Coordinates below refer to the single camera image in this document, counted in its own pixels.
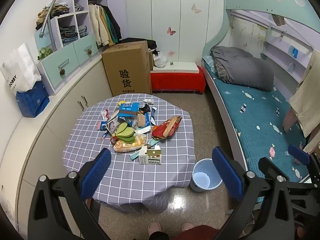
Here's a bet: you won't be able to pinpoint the curved metal pole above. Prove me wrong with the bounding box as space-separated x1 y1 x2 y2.
40 0 69 37

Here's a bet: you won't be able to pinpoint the brown paper bag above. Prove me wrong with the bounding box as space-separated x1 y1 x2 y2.
137 112 150 128

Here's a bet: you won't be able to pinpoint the pale blue plastic bin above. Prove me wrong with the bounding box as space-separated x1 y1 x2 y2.
191 158 223 193

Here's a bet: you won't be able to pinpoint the teal hanging garment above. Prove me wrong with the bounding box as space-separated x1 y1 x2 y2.
102 6 116 44

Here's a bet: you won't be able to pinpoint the grey checked tablecloth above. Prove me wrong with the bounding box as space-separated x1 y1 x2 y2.
62 93 197 214

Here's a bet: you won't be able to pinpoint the red patterned snack bag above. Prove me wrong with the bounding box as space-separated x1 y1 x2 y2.
152 115 182 140

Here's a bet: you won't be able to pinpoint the white teal shelf unit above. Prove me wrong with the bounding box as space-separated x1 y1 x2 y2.
34 0 99 96

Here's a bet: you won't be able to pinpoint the large cardboard box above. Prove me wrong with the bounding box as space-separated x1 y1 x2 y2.
101 40 153 97

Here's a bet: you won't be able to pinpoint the grey duvet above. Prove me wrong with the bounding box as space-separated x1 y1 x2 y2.
210 46 275 92

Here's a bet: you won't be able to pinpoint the blue bag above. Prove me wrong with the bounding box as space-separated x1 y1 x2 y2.
15 81 50 118

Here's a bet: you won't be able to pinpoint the beige hanging cloth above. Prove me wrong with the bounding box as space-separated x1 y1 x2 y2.
289 50 320 153

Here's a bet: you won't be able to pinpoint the orange clear plastic bag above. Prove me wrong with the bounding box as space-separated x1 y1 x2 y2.
113 133 147 153

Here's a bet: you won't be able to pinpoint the brown folded clothes pile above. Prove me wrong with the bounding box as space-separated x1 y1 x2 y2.
35 2 70 30

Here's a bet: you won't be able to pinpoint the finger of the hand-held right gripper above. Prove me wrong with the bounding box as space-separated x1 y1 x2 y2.
258 156 281 180
288 144 320 184

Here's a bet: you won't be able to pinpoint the black hanging jacket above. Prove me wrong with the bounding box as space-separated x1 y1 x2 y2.
104 5 122 43

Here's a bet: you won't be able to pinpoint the green plant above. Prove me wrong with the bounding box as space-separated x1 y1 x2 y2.
37 47 53 61

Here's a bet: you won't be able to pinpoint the printed newspaper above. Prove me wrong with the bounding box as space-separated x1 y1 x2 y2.
106 117 123 133

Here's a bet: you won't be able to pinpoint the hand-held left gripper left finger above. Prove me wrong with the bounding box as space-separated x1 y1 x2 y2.
27 148 112 240

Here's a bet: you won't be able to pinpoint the white wardrobe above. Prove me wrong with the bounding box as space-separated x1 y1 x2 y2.
124 0 227 64

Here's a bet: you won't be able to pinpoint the person's red garment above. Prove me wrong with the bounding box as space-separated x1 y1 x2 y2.
172 225 222 240

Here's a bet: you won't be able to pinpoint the black cloth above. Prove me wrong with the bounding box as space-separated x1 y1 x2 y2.
119 37 157 50

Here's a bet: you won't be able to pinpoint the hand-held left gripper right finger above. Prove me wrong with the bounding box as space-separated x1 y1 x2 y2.
212 147 297 240

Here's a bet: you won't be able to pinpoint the blue white packet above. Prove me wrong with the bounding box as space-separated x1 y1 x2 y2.
118 102 140 117

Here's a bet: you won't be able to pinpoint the white plastic bag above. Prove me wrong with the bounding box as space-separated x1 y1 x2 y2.
153 51 167 68

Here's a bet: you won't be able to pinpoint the red bench white top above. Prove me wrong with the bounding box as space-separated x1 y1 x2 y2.
150 61 207 95

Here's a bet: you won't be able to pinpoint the folded jeans stack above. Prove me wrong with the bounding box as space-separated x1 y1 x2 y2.
59 25 78 46

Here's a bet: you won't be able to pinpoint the green oval pads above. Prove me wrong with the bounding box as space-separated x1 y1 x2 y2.
115 122 135 144

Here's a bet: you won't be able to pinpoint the white paper bag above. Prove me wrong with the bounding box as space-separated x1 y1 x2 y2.
0 43 42 96

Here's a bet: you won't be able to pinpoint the white green milk carton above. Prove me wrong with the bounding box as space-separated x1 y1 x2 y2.
138 145 162 166

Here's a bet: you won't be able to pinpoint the person's black trouser leg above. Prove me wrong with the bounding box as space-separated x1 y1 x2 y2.
149 231 170 240

